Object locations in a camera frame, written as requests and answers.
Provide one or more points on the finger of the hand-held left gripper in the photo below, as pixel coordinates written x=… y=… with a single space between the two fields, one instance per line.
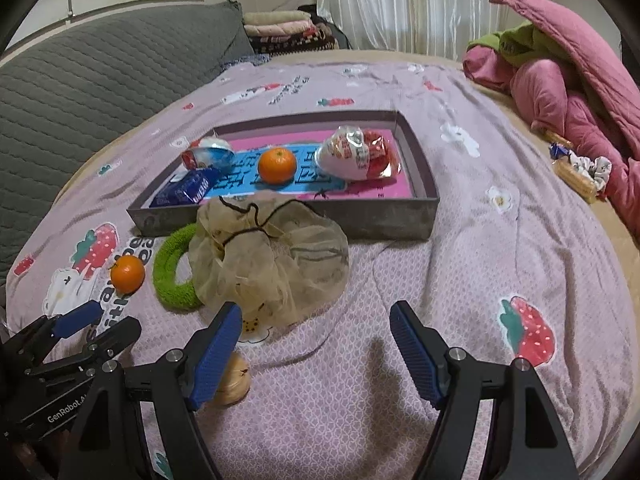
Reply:
x=117 y=337
x=77 y=319

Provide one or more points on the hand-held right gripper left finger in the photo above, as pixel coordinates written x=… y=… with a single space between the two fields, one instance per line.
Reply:
x=215 y=355

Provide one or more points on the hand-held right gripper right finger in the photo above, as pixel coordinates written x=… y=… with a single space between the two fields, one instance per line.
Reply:
x=417 y=355

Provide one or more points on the walnut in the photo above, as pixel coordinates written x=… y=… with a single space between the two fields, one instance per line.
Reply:
x=235 y=385

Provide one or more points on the orange mandarin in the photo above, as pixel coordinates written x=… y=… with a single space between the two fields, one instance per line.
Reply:
x=127 y=274
x=276 y=165

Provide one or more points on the beige mesh scrunchie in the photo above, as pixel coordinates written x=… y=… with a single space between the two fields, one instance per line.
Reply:
x=275 y=260

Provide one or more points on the shallow grey cardboard box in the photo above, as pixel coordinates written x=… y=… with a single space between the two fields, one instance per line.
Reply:
x=300 y=220

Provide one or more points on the red blue snack packet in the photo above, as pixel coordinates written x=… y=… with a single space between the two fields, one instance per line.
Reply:
x=207 y=154

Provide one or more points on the red candy bag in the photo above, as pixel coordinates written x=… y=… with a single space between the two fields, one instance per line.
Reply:
x=357 y=155

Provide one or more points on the grey quilted headboard cover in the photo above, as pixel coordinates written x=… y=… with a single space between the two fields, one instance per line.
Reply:
x=100 y=85

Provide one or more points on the small blue wrapper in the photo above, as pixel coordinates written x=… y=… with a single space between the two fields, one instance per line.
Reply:
x=560 y=150

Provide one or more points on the blue patterned cloth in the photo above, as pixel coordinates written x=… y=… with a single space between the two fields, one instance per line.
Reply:
x=245 y=60

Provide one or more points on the pink quilt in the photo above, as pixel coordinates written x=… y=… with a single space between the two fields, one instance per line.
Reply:
x=575 y=95

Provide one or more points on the green blanket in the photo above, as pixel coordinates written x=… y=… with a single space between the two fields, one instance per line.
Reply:
x=525 y=42

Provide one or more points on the stack of folded blankets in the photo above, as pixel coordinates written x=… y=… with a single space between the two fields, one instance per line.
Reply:
x=285 y=30

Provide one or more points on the dark cloth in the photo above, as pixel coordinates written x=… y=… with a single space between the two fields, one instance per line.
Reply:
x=320 y=25

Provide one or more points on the white sheer curtain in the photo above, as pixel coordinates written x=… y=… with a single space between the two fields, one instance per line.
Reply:
x=415 y=5

